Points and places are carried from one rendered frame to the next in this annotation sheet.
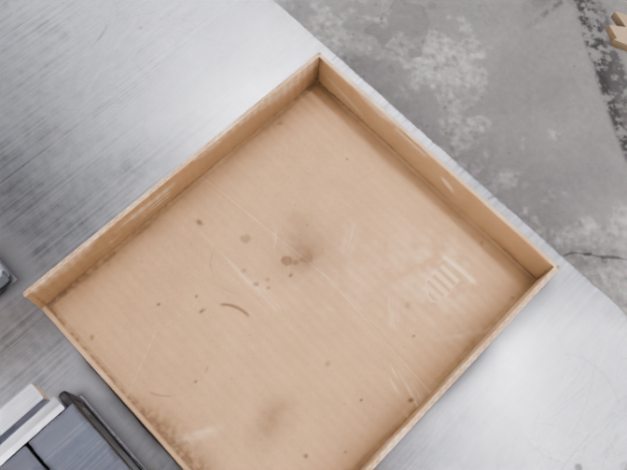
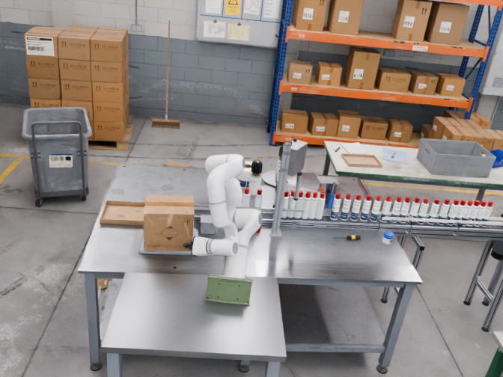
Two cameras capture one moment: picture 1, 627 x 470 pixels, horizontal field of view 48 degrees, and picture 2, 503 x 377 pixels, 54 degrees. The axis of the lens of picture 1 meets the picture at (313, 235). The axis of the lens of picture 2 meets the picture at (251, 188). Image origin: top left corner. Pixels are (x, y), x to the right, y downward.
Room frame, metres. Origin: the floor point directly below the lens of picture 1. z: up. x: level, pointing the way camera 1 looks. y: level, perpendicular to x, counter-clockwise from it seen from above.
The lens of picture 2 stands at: (1.63, 2.72, 2.66)
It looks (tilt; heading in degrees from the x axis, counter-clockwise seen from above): 27 degrees down; 225
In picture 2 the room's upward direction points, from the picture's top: 6 degrees clockwise
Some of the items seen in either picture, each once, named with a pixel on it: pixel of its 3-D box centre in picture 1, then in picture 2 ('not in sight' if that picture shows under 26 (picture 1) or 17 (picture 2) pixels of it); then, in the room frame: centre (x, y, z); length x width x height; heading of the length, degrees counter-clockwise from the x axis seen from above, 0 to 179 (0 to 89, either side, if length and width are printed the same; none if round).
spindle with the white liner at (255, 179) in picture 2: not in sight; (255, 179); (-0.76, 0.34, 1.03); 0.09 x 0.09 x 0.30
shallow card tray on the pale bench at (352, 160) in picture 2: not in sight; (361, 160); (-2.26, 0.26, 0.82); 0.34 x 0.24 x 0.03; 145
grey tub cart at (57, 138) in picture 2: not in sight; (58, 150); (-0.22, -2.01, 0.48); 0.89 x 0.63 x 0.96; 69
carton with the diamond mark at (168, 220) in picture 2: not in sight; (168, 222); (0.09, 0.46, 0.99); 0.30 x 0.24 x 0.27; 145
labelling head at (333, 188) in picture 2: not in sight; (325, 196); (-1.04, 0.79, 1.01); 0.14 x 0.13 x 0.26; 143
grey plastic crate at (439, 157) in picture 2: not in sight; (453, 158); (-2.98, 0.82, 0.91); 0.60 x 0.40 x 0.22; 143
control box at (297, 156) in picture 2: not in sight; (293, 157); (-0.69, 0.74, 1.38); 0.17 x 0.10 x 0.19; 18
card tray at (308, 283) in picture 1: (298, 286); (125, 212); (0.14, 0.01, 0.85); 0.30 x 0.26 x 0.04; 143
